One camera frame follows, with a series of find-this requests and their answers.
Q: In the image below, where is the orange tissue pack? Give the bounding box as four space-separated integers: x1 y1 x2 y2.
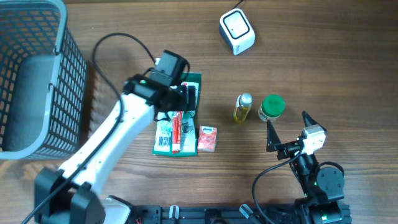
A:
197 126 217 152

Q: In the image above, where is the black left camera cable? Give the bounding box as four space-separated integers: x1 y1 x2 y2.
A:
20 32 158 224

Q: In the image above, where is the yellow dish soap bottle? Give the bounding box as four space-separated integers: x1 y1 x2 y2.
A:
233 93 252 124

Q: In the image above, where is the white barcode scanner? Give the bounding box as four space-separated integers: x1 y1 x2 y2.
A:
219 8 256 55

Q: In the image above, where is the grey plastic shopping basket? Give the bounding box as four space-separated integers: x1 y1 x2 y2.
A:
1 0 88 160

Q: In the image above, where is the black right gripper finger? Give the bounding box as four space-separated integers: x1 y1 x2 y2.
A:
302 111 327 132
266 120 281 152

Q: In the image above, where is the black camera cable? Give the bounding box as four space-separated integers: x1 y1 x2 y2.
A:
251 146 305 224
20 32 158 224

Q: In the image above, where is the black right camera cable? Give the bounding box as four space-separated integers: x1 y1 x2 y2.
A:
251 146 305 224

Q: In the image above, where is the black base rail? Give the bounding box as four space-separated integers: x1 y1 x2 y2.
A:
130 205 307 224

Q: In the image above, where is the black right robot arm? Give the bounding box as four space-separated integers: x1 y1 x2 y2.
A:
266 111 352 223

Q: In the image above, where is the green glove package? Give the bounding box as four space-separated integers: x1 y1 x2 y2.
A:
152 72 201 157

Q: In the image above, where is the green lid jar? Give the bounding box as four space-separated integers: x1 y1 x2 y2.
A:
258 95 285 122

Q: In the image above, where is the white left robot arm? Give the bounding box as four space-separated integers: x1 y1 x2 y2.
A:
30 74 201 223

